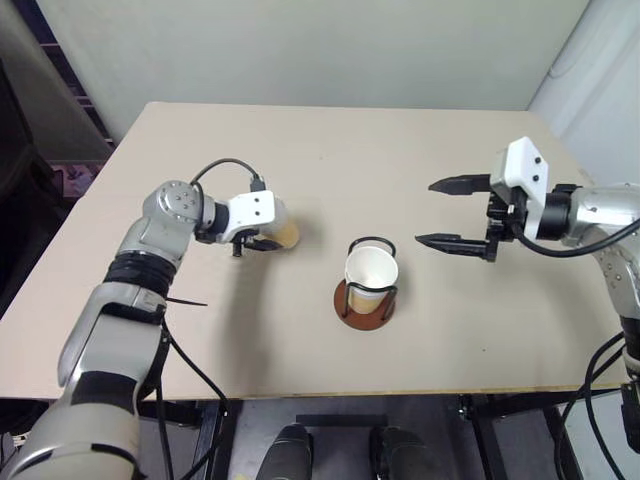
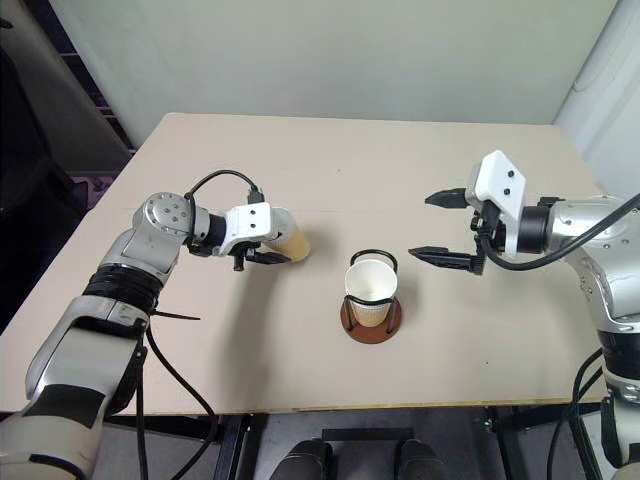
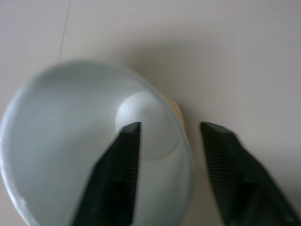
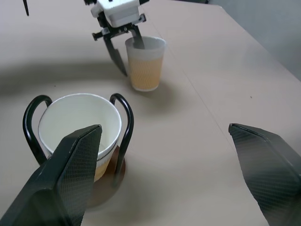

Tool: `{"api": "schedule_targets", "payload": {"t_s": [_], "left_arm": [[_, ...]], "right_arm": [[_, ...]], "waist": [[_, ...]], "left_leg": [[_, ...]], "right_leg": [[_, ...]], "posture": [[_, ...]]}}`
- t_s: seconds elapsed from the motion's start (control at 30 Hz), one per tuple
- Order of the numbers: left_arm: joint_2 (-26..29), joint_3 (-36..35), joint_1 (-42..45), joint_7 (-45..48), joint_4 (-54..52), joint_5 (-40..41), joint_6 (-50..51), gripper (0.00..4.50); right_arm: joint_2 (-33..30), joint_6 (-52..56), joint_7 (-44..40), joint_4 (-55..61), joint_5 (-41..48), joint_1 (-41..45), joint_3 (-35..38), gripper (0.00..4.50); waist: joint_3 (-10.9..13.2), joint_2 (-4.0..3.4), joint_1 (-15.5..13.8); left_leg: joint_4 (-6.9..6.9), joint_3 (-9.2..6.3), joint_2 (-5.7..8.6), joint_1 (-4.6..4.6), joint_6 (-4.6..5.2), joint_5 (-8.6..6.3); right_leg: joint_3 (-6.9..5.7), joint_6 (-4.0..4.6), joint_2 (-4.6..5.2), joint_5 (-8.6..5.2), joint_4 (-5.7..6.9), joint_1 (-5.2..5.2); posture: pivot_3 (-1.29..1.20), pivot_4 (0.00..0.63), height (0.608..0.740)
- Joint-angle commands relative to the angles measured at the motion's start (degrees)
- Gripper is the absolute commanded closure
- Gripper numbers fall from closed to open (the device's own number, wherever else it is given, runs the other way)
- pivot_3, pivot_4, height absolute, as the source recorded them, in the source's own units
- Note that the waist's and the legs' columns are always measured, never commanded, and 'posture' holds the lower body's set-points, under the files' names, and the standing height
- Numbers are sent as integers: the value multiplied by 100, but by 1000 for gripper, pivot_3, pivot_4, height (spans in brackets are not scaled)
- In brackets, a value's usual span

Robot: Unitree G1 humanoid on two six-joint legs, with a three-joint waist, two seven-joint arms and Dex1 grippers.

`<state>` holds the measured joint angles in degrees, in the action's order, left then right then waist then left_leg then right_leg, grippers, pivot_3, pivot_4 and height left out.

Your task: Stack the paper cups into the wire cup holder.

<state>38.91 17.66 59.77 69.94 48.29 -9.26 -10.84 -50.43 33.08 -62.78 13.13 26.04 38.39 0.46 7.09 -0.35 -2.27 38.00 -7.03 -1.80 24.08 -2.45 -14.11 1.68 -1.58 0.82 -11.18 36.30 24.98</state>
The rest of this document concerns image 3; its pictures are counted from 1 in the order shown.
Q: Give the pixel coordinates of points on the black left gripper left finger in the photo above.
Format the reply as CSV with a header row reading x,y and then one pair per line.
x,y
117,179

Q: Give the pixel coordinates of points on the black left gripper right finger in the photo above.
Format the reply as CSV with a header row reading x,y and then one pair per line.
x,y
237,183

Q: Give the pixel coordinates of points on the white paper cup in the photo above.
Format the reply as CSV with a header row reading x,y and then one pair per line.
x,y
61,131

